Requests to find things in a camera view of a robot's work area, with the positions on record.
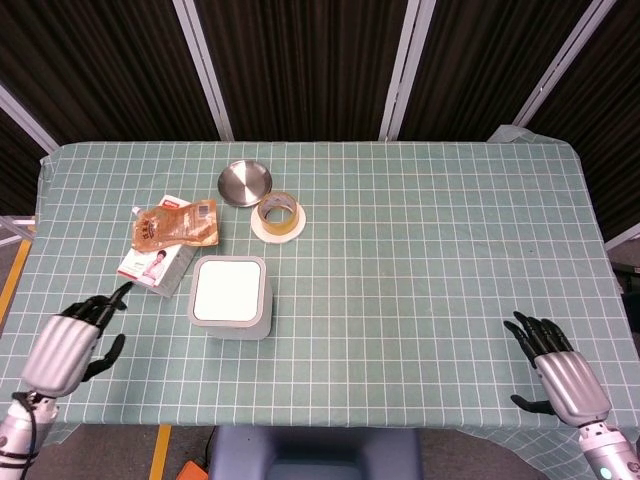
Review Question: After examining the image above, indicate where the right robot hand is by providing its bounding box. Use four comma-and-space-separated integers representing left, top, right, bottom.
502, 310, 612, 428

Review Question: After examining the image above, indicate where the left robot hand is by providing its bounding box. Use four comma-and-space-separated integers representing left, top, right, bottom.
20, 281, 134, 398

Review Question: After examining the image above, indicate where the white square bin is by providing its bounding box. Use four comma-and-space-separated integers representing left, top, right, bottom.
186, 255, 273, 342

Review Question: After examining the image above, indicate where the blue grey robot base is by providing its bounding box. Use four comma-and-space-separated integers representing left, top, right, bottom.
207, 425, 423, 480

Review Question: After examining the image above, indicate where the white red carton box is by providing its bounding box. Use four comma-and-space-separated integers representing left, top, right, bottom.
116, 195, 197, 299

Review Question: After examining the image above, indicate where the orange sauce pouch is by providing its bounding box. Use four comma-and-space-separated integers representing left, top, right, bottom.
130, 198, 220, 253

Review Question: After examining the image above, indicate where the orange box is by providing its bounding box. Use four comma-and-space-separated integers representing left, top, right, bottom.
175, 460, 211, 480

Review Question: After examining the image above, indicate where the green checked tablecloth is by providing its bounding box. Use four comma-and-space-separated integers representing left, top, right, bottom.
0, 124, 640, 480

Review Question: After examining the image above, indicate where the round stainless steel plate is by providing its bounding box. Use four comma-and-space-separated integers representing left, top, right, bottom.
216, 158, 274, 207

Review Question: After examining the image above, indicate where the clear packing tape roll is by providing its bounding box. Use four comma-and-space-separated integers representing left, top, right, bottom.
256, 191, 301, 235

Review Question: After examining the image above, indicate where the aluminium frame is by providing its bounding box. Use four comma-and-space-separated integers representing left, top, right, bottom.
0, 214, 37, 247

